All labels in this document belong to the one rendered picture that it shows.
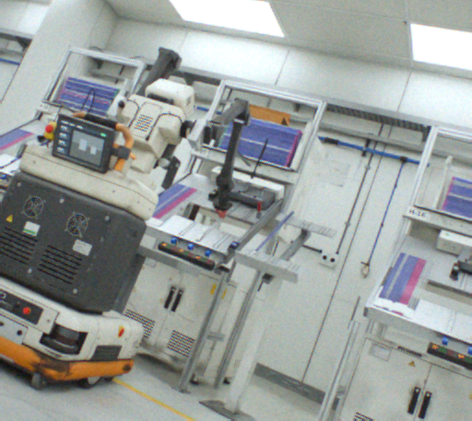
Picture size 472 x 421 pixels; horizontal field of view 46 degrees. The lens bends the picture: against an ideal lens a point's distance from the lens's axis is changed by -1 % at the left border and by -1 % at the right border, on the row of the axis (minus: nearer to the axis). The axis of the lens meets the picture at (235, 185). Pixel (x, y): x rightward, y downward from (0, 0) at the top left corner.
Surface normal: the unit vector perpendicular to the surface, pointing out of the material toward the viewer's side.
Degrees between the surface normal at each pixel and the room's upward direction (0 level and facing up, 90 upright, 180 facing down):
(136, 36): 90
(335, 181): 90
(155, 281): 90
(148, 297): 90
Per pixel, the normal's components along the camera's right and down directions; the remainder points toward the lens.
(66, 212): -0.22, -0.27
